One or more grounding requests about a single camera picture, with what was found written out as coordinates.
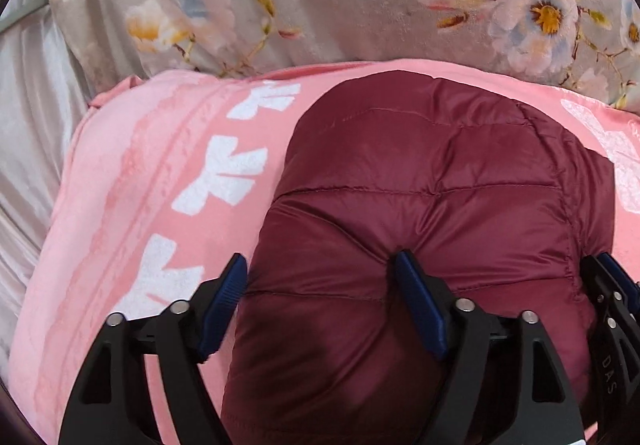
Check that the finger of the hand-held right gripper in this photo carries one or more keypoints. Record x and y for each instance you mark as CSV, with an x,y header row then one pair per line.
x,y
620,277
597,285

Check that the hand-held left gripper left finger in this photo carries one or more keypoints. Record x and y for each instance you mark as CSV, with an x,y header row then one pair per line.
x,y
222,305

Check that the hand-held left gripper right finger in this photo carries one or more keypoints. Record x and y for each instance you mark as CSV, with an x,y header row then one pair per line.
x,y
420,305

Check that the maroon puffer jacket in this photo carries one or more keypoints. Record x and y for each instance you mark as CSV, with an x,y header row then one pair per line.
x,y
400,175

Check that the pink blanket with white print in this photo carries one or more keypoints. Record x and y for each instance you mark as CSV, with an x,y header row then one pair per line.
x,y
125,175

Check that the white satin cloth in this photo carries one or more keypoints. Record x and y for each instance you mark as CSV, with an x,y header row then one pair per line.
x,y
35,125

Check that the grey floral bedsheet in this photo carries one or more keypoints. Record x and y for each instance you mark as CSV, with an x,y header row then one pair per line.
x,y
325,0

